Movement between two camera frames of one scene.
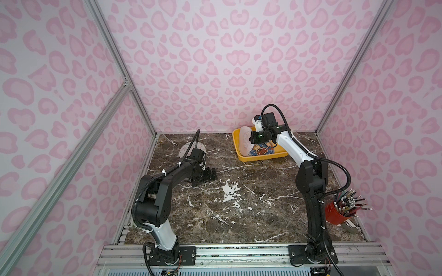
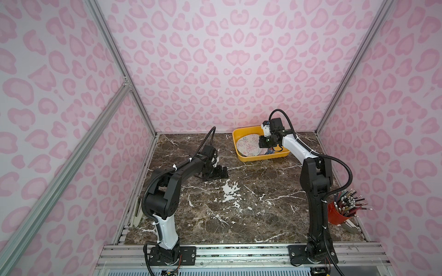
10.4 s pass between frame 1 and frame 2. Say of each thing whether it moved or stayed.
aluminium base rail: stayed
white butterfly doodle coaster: moved
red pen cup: stayed
